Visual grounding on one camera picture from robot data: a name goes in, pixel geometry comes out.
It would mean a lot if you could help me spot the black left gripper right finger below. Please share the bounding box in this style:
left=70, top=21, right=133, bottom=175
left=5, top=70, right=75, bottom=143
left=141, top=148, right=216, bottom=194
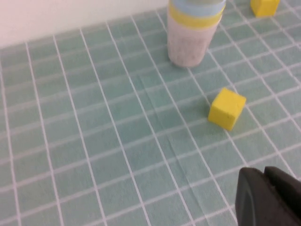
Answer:
left=263, top=166, right=301, bottom=226

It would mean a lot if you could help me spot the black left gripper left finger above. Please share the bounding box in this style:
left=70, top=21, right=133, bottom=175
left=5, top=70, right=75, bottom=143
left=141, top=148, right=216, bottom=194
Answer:
left=235, top=167, right=282, bottom=226

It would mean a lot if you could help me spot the yellow plastic cup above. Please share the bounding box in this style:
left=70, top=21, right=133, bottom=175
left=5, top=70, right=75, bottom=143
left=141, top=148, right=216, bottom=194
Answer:
left=168, top=3, right=223, bottom=29

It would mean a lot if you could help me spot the yellow foam cube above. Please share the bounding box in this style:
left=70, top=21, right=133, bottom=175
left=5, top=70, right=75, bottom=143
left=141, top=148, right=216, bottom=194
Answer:
left=250, top=0, right=281, bottom=17
left=207, top=87, right=247, bottom=131

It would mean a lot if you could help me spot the pink speckled plastic cup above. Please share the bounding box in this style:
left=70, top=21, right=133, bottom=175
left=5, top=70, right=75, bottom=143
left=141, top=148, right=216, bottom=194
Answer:
left=166, top=16, right=222, bottom=68

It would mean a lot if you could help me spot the green white-grid tablecloth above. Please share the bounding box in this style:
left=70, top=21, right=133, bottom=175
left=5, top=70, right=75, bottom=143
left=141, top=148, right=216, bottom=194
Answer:
left=0, top=0, right=301, bottom=226

